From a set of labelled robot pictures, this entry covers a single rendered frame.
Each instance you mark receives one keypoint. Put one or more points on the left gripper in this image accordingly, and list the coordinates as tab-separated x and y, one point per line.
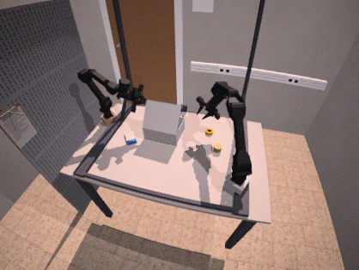
200	100

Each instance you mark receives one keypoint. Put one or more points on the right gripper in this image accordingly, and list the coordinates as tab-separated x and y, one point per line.
137	102

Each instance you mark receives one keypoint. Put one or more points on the white cardboard box with lid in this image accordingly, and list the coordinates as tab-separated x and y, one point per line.
162	122

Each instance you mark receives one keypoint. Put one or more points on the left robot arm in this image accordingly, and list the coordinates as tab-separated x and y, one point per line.
236	112

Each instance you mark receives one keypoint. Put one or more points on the yellow roll of tape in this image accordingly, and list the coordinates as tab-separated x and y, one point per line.
209	131

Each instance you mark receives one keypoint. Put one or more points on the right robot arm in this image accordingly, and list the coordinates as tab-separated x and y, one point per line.
112	87

